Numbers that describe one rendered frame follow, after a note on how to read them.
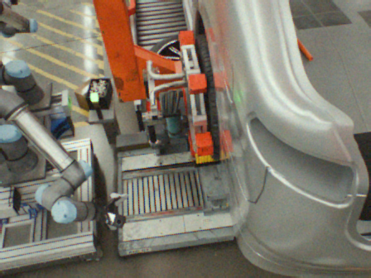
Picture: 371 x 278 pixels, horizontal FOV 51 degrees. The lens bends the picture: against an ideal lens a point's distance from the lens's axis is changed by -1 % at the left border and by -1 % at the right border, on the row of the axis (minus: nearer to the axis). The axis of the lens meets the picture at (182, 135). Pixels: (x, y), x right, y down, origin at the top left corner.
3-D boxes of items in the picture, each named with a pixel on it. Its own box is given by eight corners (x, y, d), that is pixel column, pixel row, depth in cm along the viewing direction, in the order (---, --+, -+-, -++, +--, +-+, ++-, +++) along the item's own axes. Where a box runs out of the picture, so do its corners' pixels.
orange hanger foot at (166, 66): (220, 89, 261) (220, 45, 235) (142, 100, 259) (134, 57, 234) (216, 74, 272) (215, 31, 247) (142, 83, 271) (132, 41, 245)
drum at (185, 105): (202, 117, 207) (201, 98, 197) (162, 123, 207) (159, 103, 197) (199, 100, 217) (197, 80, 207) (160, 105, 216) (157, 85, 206)
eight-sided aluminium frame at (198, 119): (209, 170, 209) (206, 94, 169) (197, 172, 208) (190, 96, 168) (195, 103, 245) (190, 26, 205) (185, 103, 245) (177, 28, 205)
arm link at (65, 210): (54, 195, 134) (70, 206, 130) (75, 196, 144) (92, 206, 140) (45, 216, 135) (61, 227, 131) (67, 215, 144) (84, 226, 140)
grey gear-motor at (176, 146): (211, 157, 279) (209, 123, 253) (152, 165, 278) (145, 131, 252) (207, 139, 291) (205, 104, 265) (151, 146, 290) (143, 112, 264)
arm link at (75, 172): (2, 81, 148) (89, 174, 157) (-23, 98, 143) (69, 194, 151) (5, 70, 139) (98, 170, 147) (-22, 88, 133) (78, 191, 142)
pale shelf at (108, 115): (114, 122, 262) (113, 118, 260) (89, 125, 262) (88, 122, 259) (114, 81, 291) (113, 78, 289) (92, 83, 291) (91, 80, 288)
